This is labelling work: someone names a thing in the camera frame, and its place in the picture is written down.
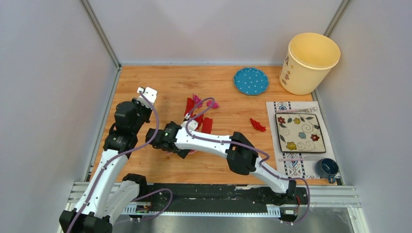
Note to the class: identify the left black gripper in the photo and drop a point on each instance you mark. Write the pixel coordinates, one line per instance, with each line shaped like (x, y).
(137, 104)

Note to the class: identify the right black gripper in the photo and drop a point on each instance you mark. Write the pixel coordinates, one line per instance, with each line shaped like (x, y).
(181, 152)

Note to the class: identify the red twisted paper scrap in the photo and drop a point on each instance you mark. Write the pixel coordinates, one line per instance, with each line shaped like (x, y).
(199, 119)

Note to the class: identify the red rectangular paper scrap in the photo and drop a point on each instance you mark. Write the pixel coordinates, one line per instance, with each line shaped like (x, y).
(207, 125)

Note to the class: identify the magenta paper scrap top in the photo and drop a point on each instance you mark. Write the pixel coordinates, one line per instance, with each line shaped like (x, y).
(197, 101)

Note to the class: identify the small magenta scrap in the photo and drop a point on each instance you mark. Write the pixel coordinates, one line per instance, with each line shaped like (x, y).
(212, 104)

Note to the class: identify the pink plastic dustpan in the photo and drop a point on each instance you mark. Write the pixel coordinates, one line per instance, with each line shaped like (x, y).
(181, 152)

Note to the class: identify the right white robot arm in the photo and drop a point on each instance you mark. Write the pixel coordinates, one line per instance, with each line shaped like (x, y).
(242, 157)

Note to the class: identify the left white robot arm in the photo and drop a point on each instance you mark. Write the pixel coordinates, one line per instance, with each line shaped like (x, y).
(97, 210)

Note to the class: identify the red crumpled scrap right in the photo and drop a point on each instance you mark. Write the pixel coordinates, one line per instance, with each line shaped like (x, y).
(257, 125)

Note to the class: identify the blue polka dot plate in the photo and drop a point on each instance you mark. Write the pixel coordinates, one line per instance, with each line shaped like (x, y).
(251, 81)

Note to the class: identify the patterned white placemat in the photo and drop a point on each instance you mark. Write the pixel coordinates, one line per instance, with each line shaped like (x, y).
(302, 169)

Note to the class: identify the square floral plate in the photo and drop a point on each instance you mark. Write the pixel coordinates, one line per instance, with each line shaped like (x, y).
(299, 132)

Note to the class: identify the dark blue mug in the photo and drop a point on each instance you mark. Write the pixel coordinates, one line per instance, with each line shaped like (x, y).
(327, 169)

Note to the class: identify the cream yellow waste bin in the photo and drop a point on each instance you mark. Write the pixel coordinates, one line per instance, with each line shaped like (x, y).
(310, 57)

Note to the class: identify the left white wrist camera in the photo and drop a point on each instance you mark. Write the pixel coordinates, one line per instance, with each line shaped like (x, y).
(147, 95)

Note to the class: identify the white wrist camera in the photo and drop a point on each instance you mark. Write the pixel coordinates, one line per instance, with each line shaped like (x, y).
(147, 95)
(190, 123)

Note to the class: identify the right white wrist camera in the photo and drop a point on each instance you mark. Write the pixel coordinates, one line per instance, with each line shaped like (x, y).
(190, 123)

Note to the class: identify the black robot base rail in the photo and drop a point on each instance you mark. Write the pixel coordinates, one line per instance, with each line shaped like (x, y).
(178, 199)

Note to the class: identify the pink handled knife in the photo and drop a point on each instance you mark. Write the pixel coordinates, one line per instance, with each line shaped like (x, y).
(305, 158)

